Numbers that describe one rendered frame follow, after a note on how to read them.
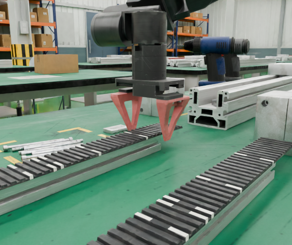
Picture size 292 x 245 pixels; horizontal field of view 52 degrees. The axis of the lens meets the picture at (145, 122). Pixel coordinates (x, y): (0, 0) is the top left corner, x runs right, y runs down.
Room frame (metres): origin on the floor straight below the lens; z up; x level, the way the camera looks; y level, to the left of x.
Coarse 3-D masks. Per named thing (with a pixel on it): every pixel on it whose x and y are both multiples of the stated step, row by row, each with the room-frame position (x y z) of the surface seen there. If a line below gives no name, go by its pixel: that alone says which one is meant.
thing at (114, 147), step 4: (96, 140) 0.44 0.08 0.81; (100, 140) 0.44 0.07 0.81; (100, 144) 0.42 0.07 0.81; (104, 144) 0.42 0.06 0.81; (108, 144) 0.43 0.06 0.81; (112, 144) 0.42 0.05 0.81; (116, 144) 0.42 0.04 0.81; (112, 148) 0.41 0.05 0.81; (116, 148) 0.41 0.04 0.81; (120, 148) 0.41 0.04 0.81
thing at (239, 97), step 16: (240, 80) 0.90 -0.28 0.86; (256, 80) 0.96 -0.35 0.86; (272, 80) 0.89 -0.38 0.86; (288, 80) 0.98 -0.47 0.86; (192, 96) 0.69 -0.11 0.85; (208, 96) 0.71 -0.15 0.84; (224, 96) 0.64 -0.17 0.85; (240, 96) 0.71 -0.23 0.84; (256, 96) 0.76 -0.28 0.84; (192, 112) 0.69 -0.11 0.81; (208, 112) 0.69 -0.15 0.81; (224, 112) 0.64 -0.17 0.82; (240, 112) 0.69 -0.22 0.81; (224, 128) 0.63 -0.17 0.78
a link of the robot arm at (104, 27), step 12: (132, 0) 0.53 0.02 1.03; (144, 0) 0.51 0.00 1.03; (156, 0) 0.50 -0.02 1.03; (108, 12) 0.55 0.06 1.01; (120, 12) 0.51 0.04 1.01; (168, 12) 0.52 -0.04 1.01; (96, 24) 0.52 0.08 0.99; (108, 24) 0.51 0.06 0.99; (120, 24) 0.50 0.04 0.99; (168, 24) 0.53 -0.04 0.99; (96, 36) 0.52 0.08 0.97; (108, 36) 0.51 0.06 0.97; (120, 36) 0.50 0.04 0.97
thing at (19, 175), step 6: (0, 168) 0.33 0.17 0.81; (6, 168) 0.33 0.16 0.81; (12, 168) 0.33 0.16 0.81; (18, 168) 0.33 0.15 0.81; (6, 174) 0.31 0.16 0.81; (12, 174) 0.31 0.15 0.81; (18, 174) 0.32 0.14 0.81; (24, 174) 0.31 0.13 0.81; (30, 174) 0.31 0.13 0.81; (18, 180) 0.30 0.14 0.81; (24, 180) 0.30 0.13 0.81
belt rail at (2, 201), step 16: (144, 144) 0.46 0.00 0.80; (160, 144) 0.50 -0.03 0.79; (96, 160) 0.38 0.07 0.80; (112, 160) 0.42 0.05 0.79; (128, 160) 0.43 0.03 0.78; (48, 176) 0.33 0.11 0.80; (64, 176) 0.35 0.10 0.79; (80, 176) 0.36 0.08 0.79; (0, 192) 0.28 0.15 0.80; (16, 192) 0.30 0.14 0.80; (32, 192) 0.31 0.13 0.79; (48, 192) 0.33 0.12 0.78; (0, 208) 0.28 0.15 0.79; (16, 208) 0.29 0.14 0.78
